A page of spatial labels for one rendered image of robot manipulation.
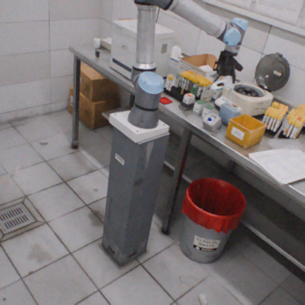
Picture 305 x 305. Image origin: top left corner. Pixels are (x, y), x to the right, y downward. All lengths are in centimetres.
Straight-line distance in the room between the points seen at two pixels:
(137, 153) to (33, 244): 98
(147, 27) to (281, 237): 143
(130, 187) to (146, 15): 81
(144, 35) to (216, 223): 107
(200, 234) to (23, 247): 105
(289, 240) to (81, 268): 123
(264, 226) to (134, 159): 101
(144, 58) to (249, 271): 146
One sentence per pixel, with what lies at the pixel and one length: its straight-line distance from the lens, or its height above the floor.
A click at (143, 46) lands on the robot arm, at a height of 124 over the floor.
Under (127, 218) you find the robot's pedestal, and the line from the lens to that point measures 192.
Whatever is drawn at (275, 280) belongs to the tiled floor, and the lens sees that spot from 244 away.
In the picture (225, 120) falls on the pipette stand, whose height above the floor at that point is 90.
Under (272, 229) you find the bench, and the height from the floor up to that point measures 27.
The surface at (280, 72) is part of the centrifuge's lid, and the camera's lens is 225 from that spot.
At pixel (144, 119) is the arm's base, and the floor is 96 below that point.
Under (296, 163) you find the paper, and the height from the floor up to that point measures 89.
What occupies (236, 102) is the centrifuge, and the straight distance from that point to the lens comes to 204.
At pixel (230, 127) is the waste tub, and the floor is 94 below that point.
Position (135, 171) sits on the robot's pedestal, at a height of 71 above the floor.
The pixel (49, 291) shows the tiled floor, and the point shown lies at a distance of 212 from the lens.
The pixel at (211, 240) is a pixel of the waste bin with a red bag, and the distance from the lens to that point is 215.
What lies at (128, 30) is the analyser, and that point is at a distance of 220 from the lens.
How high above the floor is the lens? 174
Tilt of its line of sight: 33 degrees down
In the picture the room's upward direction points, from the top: 10 degrees clockwise
